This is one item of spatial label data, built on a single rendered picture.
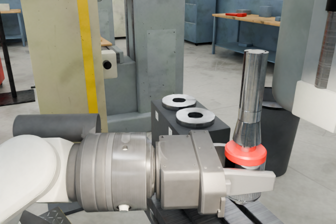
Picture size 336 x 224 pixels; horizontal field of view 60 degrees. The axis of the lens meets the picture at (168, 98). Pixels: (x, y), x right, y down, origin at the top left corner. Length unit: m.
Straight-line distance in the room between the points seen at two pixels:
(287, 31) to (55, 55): 1.69
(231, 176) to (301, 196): 2.14
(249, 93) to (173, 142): 0.11
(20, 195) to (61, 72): 1.64
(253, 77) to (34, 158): 0.23
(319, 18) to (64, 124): 0.28
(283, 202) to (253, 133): 2.03
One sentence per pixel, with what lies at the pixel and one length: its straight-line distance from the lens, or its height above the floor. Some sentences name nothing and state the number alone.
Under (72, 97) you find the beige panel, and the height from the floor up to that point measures 0.77.
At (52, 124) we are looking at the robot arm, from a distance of 0.36.
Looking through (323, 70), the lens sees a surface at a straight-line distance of 0.24.
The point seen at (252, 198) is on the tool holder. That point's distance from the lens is 0.37.
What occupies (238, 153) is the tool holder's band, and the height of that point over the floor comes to 1.27.
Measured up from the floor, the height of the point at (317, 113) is 1.35.
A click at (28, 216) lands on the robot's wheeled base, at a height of 0.57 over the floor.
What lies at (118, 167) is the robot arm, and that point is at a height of 1.27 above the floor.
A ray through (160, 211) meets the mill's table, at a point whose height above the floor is 0.97.
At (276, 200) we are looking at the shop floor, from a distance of 2.36.
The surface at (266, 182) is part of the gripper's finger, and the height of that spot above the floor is 1.24.
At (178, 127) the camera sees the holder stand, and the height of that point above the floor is 1.15.
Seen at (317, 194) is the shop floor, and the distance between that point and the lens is 2.53.
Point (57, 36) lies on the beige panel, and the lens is 1.89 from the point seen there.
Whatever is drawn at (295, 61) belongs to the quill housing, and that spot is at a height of 1.37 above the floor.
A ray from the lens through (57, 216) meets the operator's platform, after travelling 1.62.
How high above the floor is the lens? 1.44
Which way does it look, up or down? 21 degrees down
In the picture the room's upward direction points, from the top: straight up
